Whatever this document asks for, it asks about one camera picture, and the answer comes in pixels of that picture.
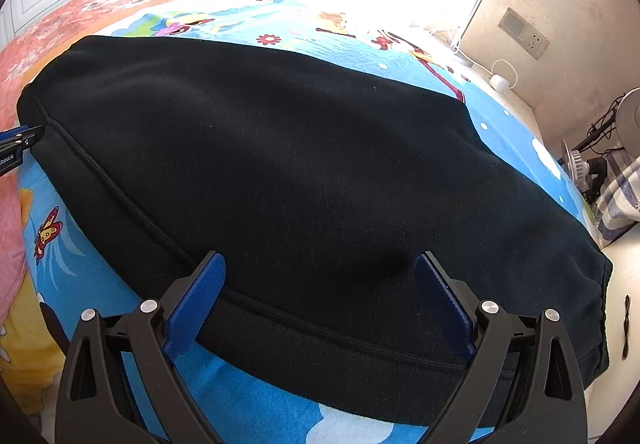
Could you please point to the blue plaid cloth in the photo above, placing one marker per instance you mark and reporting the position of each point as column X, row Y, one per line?
column 622, row 199

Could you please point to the white round fan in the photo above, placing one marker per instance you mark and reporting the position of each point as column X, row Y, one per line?
column 631, row 124

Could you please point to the silver metal lamp head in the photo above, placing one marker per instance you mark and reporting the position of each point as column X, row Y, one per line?
column 580, row 166

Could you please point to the blue cartoon printed bed sheet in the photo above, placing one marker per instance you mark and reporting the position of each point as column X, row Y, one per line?
column 75, row 274

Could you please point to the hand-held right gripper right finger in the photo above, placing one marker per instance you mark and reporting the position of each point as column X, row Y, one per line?
column 445, row 306

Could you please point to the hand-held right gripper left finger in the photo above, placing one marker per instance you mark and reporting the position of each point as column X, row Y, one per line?
column 192, row 306

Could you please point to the white charger plug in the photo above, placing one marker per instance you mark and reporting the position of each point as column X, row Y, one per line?
column 499, row 81

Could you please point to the black pants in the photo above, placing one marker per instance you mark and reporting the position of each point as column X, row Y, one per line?
column 300, row 149

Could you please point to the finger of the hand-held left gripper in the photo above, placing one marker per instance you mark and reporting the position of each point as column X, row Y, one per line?
column 22, row 134

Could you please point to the grey wall switch panel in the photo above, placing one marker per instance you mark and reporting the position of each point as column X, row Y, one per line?
column 524, row 34

